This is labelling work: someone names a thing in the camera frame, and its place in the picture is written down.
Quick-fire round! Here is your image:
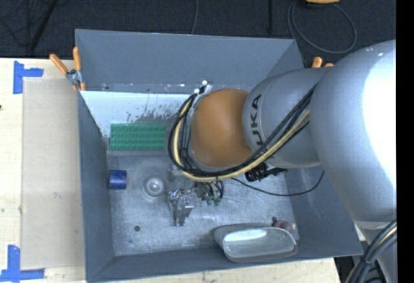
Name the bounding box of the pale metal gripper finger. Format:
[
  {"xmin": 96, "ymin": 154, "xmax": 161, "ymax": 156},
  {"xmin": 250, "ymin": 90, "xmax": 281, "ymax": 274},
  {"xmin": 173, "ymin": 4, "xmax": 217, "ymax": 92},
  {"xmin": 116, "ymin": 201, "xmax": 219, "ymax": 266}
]
[
  {"xmin": 180, "ymin": 194, "xmax": 195, "ymax": 222},
  {"xmin": 167, "ymin": 191, "xmax": 182, "ymax": 227}
]

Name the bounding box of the grey metal bin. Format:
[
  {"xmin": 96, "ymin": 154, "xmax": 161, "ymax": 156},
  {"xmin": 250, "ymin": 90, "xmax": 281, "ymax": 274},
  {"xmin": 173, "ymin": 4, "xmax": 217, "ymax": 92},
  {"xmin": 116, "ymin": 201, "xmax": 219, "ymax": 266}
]
[{"xmin": 74, "ymin": 28, "xmax": 364, "ymax": 283}]

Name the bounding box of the blue cup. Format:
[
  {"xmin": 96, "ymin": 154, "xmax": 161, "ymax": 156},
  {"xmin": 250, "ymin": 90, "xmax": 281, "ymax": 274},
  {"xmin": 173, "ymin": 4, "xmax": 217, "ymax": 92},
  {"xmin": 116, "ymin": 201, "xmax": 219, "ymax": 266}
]
[{"xmin": 107, "ymin": 169, "xmax": 128, "ymax": 190}]

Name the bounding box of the green studded flat block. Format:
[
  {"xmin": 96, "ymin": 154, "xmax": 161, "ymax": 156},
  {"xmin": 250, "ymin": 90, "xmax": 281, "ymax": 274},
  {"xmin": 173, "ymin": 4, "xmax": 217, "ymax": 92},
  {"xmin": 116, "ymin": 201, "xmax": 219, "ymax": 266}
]
[{"xmin": 108, "ymin": 123, "xmax": 168, "ymax": 152}]

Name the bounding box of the small brown object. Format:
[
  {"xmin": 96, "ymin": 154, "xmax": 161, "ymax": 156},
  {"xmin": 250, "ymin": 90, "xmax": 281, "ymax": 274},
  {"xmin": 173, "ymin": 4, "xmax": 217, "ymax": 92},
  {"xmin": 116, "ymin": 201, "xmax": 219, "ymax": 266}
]
[{"xmin": 270, "ymin": 216, "xmax": 297, "ymax": 233}]

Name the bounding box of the pale flat board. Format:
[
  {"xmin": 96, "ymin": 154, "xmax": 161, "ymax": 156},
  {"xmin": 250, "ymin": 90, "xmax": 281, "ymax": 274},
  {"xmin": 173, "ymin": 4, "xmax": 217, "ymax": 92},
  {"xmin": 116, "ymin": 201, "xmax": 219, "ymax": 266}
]
[{"xmin": 19, "ymin": 77, "xmax": 86, "ymax": 271}]

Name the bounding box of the black cylinder on white bracket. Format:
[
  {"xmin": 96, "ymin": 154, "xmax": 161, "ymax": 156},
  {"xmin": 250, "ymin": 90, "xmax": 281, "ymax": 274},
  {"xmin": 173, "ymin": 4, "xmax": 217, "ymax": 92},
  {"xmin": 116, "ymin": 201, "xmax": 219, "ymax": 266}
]
[{"xmin": 244, "ymin": 166, "xmax": 289, "ymax": 183}]

